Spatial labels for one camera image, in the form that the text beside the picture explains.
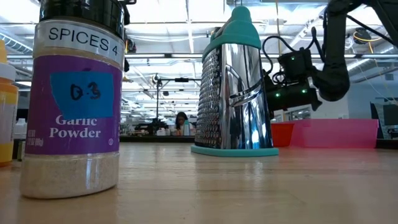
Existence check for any red plastic mesh basket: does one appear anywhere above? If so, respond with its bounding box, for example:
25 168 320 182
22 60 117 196
269 122 295 148

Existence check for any black camera stand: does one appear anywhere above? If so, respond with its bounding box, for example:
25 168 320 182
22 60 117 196
151 73 203 125

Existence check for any person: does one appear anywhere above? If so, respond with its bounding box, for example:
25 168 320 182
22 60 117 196
169 111 197 137

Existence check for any yellow squeeze bottle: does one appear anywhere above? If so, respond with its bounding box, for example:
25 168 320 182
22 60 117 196
0 39 20 167

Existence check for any black ceiling camera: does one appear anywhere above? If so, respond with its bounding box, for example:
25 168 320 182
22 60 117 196
126 37 137 54

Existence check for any black hanging device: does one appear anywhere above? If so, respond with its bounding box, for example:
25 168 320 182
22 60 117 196
353 27 373 44

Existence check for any dark monitor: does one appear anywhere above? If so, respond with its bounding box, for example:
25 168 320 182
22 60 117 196
369 98 398 140

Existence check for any teal and steel box grater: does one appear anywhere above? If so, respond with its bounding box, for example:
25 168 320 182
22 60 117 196
190 5 280 158

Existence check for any pink plastic tray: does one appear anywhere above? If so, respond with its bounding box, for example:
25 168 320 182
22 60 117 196
288 118 380 149

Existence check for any garlic powder jar black lid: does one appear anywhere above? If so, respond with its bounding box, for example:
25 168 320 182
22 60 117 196
19 0 127 200

